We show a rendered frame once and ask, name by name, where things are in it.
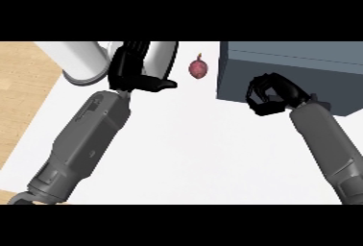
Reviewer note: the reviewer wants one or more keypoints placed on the white cup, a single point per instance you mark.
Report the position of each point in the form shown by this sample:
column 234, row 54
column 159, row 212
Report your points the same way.
column 79, row 62

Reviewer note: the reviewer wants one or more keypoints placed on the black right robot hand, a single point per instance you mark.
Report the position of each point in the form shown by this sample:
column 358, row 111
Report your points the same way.
column 280, row 93

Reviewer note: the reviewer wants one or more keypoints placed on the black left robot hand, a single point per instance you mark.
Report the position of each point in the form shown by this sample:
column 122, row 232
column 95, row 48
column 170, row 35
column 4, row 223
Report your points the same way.
column 126, row 68

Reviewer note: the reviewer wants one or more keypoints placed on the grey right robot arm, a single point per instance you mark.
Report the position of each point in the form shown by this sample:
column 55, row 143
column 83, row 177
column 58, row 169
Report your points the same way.
column 328, row 147

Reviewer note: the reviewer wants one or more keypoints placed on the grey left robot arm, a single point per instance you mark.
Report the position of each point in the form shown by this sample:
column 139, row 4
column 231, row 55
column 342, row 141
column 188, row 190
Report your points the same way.
column 76, row 144

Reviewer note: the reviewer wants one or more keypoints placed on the blue-grey drawer cabinet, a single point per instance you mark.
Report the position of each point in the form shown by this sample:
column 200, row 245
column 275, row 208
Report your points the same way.
column 303, row 68

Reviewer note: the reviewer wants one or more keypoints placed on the red onion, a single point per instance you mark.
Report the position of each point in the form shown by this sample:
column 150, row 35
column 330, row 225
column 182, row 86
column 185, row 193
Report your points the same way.
column 198, row 68

